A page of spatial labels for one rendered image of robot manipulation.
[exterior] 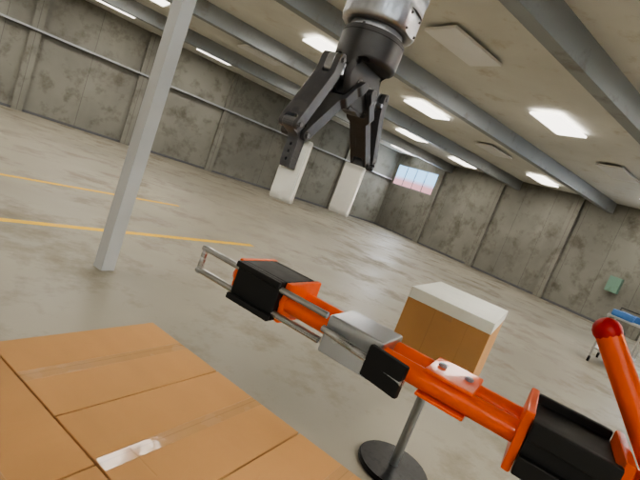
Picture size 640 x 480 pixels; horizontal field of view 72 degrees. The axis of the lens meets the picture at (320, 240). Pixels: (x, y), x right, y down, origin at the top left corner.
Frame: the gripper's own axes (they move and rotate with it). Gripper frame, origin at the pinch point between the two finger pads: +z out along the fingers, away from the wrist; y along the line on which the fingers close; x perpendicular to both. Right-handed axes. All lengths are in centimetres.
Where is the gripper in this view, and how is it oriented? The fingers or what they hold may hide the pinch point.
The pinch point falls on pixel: (314, 198)
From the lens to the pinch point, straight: 54.0
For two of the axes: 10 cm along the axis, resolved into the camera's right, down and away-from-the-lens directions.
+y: 5.0, 0.6, 8.6
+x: -7.9, -3.7, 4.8
